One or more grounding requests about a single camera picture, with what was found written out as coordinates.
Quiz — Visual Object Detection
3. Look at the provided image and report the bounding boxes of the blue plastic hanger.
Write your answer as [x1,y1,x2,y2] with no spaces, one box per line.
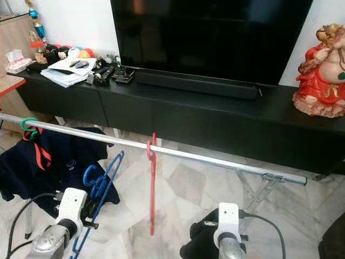
[70,150,125,259]

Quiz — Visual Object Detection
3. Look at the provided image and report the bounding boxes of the black t-shirt with green logo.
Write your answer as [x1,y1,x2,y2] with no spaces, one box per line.
[180,221,219,259]

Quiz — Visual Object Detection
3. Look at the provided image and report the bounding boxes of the red plastic hanger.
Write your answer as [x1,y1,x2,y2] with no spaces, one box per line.
[146,133,158,236]

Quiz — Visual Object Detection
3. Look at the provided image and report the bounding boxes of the green plastic hanger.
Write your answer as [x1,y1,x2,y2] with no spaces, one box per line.
[20,117,39,141]

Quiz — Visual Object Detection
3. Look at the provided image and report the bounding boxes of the navy polo shirt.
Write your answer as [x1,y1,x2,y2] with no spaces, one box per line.
[0,127,120,219]

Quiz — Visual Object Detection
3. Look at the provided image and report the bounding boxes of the silver metal clothes rack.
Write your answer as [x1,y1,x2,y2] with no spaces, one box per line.
[0,112,308,238]

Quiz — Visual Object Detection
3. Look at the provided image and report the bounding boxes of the stack of white papers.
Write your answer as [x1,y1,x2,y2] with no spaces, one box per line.
[40,57,98,88]

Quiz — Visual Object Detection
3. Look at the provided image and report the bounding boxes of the black electronic gadgets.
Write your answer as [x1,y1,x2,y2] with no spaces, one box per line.
[89,53,135,86]

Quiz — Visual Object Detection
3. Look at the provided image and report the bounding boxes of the black tv console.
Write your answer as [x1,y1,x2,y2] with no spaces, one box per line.
[15,67,345,176]

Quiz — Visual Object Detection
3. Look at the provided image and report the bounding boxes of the marble pattern folding table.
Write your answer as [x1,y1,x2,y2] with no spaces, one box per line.
[0,74,26,97]

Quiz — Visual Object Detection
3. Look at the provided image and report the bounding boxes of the black plush toy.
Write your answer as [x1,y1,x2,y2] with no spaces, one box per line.
[46,44,70,64]

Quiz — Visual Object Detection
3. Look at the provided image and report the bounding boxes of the black soundbar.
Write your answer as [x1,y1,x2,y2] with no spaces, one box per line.
[133,70,262,100]

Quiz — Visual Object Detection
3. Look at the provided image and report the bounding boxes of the pink tissue packet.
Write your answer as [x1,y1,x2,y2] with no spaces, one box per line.
[5,49,34,74]

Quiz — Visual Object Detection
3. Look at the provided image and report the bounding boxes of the jar with red lid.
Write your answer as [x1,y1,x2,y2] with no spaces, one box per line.
[31,39,48,63]

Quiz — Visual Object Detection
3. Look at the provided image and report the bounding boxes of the beige wooden cabinet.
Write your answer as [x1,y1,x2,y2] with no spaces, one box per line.
[0,13,36,76]

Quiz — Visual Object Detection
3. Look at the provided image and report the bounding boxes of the gold trophy with blue ball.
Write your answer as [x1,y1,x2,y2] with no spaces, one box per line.
[24,0,46,46]

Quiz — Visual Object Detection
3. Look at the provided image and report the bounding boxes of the black flat television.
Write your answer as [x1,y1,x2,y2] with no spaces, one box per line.
[111,0,314,86]

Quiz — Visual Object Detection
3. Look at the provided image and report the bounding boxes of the red laughing buddha statue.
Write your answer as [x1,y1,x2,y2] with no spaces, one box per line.
[293,23,345,118]

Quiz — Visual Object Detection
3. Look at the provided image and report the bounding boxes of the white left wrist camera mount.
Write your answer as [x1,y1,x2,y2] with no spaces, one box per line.
[57,187,88,234]

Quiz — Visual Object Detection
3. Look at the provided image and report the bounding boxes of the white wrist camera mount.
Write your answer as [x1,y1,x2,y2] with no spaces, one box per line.
[213,202,240,248]
[57,187,88,234]

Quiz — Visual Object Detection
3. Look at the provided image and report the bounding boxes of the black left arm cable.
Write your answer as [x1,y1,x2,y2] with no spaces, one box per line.
[6,192,65,259]

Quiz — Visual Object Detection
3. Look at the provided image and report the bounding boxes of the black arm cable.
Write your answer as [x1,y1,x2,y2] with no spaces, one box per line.
[6,192,65,259]
[238,212,286,259]

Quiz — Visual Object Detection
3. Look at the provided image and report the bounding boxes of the red lanyard strap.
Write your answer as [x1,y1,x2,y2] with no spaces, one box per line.
[23,128,52,171]

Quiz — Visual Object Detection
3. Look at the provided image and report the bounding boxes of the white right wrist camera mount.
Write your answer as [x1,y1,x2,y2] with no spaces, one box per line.
[213,202,240,248]

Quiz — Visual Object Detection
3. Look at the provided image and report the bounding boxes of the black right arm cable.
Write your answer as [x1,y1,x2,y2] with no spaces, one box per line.
[238,212,286,259]

